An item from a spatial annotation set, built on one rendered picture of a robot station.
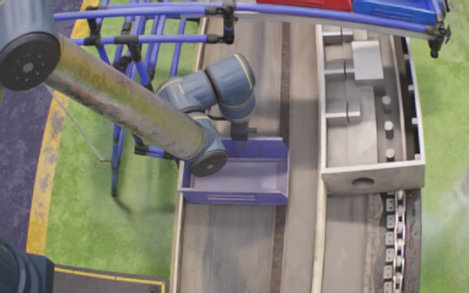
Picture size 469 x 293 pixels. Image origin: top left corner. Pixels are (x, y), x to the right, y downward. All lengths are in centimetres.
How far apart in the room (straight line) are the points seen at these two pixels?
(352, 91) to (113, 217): 145
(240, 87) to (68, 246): 165
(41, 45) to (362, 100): 132
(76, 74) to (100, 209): 196
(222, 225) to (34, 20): 126
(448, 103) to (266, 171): 143
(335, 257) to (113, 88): 106
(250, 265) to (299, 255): 17
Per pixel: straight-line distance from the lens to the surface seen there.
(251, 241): 203
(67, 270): 261
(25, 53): 100
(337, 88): 209
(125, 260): 291
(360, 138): 198
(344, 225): 204
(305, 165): 212
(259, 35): 243
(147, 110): 132
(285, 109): 224
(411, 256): 200
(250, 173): 212
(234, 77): 166
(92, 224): 303
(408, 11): 183
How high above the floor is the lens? 266
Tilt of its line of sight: 62 degrees down
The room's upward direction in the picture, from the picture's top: 13 degrees counter-clockwise
